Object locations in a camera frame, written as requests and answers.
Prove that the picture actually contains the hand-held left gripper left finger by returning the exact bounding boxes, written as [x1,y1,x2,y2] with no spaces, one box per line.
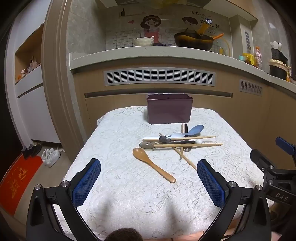
[26,158,102,241]

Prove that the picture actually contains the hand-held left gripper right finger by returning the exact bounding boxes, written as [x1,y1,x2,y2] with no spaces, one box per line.
[196,159,272,241]

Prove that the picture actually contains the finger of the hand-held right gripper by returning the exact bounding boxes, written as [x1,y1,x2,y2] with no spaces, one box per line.
[276,137,296,154]
[250,149,278,173]

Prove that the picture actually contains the blue plastic spoon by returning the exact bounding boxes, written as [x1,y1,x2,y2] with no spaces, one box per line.
[184,125,204,137]

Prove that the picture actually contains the brown wooden spoon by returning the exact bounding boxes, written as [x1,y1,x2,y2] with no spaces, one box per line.
[133,148,176,183]

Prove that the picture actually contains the black-handled metal spoon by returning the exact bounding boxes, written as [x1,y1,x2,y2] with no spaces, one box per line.
[159,136,196,144]

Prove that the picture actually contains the grey translucent spoon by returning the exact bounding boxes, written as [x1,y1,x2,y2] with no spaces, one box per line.
[139,142,193,152]

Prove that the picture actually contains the maroon plastic utensil holder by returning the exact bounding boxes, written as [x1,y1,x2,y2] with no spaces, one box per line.
[146,93,194,125]

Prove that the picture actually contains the white lace tablecloth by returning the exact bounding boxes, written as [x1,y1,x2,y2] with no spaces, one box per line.
[55,105,275,240]

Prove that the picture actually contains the white sneaker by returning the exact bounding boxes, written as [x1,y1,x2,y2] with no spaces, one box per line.
[47,148,63,168]
[42,149,56,163]

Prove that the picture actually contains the black shoes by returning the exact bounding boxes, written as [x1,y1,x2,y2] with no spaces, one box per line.
[21,143,42,159]

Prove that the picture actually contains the dark fuzzy object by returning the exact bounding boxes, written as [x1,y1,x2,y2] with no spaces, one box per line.
[107,228,143,241]

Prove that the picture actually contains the small grey vent grille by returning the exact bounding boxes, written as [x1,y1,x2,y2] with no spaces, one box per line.
[239,79,263,97]

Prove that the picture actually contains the red doormat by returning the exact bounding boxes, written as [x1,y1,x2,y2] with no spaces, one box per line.
[0,154,43,211]

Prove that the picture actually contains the black pot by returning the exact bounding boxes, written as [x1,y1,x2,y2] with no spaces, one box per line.
[269,59,291,80]

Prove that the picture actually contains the black utensil rack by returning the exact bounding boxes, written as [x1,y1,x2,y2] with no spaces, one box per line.
[270,41,288,66]

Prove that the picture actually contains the clear bottle with orange cap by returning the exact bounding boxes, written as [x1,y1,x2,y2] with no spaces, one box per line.
[254,46,263,68]

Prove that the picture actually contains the yellow box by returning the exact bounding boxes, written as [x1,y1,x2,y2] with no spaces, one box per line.
[243,53,255,65]

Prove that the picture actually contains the white shelf cabinet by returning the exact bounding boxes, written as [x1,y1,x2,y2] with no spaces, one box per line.
[6,23,61,144]

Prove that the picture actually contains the wooden kitchen cabinet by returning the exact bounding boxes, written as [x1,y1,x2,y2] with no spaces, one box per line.
[72,67,296,167]

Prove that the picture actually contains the black wok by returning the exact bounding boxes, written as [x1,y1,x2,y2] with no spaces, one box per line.
[174,32,225,50]

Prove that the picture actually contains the grey kitchen countertop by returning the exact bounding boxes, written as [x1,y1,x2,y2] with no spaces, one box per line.
[69,45,296,84]

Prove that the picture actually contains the white ceramic bowl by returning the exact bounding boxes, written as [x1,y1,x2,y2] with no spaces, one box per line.
[133,36,155,46]

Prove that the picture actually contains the yellow-handled kitchen tool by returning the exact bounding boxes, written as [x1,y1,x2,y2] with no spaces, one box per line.
[196,19,213,37]

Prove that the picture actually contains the cartoon wall sticker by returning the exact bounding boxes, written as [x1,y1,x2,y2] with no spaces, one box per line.
[119,8,220,45]

